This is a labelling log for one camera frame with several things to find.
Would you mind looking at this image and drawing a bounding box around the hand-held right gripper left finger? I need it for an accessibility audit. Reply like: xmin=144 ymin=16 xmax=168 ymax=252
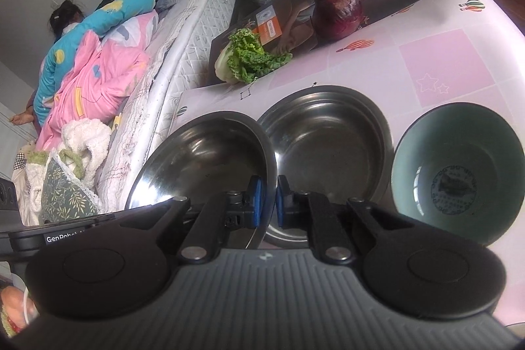
xmin=123 ymin=175 xmax=264 ymax=264

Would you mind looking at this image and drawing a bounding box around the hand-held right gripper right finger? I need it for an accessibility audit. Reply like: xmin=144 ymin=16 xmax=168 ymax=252
xmin=276 ymin=175 xmax=413 ymax=264

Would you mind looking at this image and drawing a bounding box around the stainless steel bowl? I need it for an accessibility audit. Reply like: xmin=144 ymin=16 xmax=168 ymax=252
xmin=258 ymin=85 xmax=395 ymax=245
xmin=126 ymin=111 xmax=278 ymax=249

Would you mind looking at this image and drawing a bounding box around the white checkered cloth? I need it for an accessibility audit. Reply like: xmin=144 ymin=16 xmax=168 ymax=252
xmin=11 ymin=142 xmax=47 ymax=227

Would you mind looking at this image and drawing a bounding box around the green leaf-print pillow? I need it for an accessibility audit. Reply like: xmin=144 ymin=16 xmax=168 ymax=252
xmin=40 ymin=158 xmax=104 ymax=226

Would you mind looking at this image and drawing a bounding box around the white fluffy garment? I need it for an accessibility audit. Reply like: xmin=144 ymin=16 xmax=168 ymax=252
xmin=61 ymin=119 xmax=113 ymax=192

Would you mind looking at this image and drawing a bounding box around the napa cabbage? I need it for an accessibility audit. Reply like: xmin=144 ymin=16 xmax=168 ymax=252
xmin=214 ymin=28 xmax=293 ymax=84

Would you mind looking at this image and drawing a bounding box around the pink and blue quilt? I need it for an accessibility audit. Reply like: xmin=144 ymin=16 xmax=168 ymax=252
xmin=33 ymin=0 xmax=159 ymax=149

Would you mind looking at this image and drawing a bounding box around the white quilted mattress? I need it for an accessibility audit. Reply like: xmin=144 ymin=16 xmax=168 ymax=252
xmin=95 ymin=0 xmax=241 ymax=213

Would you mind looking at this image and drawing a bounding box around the dark printed flat box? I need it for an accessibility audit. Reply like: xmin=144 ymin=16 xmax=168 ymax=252
xmin=209 ymin=0 xmax=416 ymax=78

